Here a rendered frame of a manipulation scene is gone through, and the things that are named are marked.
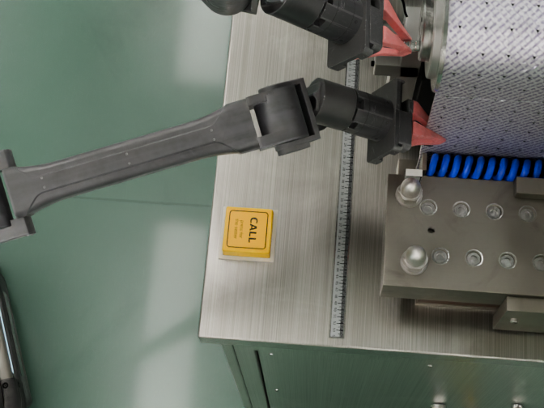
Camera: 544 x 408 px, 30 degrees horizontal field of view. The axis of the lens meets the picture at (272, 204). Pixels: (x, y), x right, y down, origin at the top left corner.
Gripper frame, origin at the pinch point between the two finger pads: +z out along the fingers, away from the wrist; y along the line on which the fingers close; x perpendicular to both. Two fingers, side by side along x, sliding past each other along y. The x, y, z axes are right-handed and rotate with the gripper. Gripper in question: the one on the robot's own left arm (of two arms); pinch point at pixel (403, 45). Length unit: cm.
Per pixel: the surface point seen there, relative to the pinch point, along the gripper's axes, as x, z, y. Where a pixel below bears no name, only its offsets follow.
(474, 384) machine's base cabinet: -32, 49, 32
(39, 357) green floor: -142, 23, 21
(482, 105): 1.9, 12.0, 4.8
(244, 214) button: -37.6, 4.8, 12.1
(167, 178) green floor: -127, 44, -25
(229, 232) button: -38.8, 3.2, 15.1
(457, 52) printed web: 7.0, 1.8, 2.8
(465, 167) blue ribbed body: -9.1, 21.1, 7.7
